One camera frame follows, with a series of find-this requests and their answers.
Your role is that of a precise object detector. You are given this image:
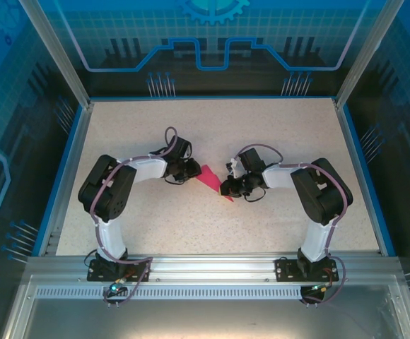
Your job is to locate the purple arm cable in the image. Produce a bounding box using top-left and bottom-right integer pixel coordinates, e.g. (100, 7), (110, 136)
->
(88, 126), (178, 309)
(235, 144), (347, 309)

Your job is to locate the left circuit board with LED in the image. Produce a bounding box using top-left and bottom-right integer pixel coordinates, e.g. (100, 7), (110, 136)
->
(102, 278), (127, 298)

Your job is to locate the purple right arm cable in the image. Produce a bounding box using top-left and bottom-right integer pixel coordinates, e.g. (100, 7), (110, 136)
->
(235, 144), (347, 309)

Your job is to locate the right circuit board with LED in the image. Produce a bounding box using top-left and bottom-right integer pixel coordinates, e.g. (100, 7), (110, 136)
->
(302, 281), (333, 298)

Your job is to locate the circuit board with led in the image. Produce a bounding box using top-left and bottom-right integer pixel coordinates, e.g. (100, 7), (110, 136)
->
(102, 278), (127, 298)
(302, 281), (333, 298)

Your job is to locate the short blue table edge trim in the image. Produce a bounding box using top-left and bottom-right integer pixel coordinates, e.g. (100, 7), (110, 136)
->
(31, 105), (86, 257)
(342, 104), (397, 257)

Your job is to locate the blue printed enclosure side panel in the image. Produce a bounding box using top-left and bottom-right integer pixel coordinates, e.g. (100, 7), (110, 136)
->
(339, 0), (410, 339)
(0, 0), (86, 339)

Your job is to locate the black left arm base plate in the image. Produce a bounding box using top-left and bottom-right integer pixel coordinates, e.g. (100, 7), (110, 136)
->
(86, 258), (152, 283)

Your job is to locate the aluminium frame rail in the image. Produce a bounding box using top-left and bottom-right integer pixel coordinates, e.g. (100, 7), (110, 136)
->
(24, 251), (404, 285)

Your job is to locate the aluminium frame post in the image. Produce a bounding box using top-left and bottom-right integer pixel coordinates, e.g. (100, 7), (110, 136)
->
(334, 0), (406, 109)
(17, 0), (95, 109)

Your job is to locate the pink paper sheet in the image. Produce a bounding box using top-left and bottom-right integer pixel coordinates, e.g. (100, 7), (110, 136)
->
(194, 165), (235, 204)

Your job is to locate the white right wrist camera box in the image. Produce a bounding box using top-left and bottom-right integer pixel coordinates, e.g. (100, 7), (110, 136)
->
(225, 158), (240, 177)

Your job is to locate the slotted aluminium cable duct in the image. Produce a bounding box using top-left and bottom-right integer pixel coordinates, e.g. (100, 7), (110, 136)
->
(34, 286), (335, 301)

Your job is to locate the blue printed enclosure panel, gear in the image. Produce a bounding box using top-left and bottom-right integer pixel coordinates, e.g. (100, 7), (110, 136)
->
(37, 0), (382, 98)

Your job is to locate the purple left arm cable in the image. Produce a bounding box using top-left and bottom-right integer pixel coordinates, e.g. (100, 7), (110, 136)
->
(88, 126), (178, 309)

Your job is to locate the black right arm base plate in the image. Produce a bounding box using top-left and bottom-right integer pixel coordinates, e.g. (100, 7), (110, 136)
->
(274, 257), (341, 283)

